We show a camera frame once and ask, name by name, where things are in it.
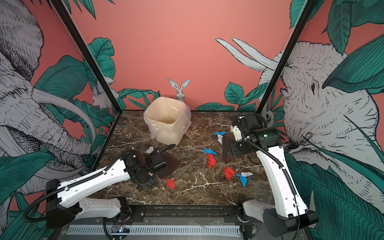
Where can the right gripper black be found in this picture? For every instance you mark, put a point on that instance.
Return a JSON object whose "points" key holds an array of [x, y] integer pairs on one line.
{"points": [[234, 149]]}

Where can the dark brown dustpan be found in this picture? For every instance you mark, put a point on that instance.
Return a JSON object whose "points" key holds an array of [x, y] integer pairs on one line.
{"points": [[171, 161]]}

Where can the dark brown hand brush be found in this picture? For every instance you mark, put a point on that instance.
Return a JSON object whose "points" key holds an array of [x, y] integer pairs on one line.
{"points": [[226, 148]]}

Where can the red paper scrap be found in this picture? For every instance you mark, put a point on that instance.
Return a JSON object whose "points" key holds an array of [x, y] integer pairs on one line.
{"points": [[229, 173], [171, 184], [212, 161]]}

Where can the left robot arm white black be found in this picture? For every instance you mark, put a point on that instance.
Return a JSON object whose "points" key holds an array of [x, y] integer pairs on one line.
{"points": [[67, 201]]}

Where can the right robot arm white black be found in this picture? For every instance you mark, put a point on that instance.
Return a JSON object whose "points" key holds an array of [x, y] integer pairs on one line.
{"points": [[289, 213]]}

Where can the white paper scrap left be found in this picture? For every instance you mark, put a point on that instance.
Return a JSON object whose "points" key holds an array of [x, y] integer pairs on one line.
{"points": [[149, 150]]}

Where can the white paper scrap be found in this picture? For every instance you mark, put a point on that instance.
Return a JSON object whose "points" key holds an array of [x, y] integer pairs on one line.
{"points": [[149, 150], [246, 174], [220, 139]]}

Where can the white paper scrap back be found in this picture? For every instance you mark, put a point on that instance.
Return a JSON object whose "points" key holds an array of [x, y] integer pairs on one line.
{"points": [[220, 139]]}

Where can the blue paper scrap back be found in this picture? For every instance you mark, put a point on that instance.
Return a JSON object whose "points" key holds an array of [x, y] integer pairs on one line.
{"points": [[220, 133]]}

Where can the blue paper scrap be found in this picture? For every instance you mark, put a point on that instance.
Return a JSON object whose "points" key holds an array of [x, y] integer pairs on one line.
{"points": [[208, 151], [243, 179], [220, 133]]}

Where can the red paper scrap front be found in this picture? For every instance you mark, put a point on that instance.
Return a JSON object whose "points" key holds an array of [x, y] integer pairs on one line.
{"points": [[171, 184]]}

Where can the white paper scrap front right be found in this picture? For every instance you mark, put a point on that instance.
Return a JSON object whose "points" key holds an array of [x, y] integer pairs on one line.
{"points": [[246, 174]]}

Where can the blue paper scrap front right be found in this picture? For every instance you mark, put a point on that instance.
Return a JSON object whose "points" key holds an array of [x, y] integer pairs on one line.
{"points": [[243, 179]]}

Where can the blue paper scrap centre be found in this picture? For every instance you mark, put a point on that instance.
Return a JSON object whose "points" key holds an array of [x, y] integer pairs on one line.
{"points": [[208, 151]]}

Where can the clear plastic bin liner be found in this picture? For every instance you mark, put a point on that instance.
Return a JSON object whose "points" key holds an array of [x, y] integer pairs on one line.
{"points": [[180, 126]]}

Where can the cream plastic trash bin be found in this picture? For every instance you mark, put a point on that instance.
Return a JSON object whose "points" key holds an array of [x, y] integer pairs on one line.
{"points": [[168, 123]]}

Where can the white perforated vent strip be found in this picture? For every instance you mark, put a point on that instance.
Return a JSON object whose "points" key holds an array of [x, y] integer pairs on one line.
{"points": [[159, 230]]}

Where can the small green circuit board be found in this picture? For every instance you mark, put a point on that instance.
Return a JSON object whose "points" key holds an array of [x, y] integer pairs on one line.
{"points": [[119, 230]]}

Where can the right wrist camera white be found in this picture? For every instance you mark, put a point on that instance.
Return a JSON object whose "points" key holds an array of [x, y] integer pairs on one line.
{"points": [[236, 132]]}

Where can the black front mounting rail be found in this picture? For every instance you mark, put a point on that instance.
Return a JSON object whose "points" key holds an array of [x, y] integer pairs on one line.
{"points": [[182, 215]]}

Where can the black left frame post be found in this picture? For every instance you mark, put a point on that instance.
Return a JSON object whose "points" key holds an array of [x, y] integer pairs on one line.
{"points": [[66, 18]]}

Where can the black frame post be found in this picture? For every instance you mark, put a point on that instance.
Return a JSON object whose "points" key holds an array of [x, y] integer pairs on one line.
{"points": [[66, 18], [299, 26]]}

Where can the black right frame post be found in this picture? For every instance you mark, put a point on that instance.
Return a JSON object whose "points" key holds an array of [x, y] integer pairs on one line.
{"points": [[299, 26]]}

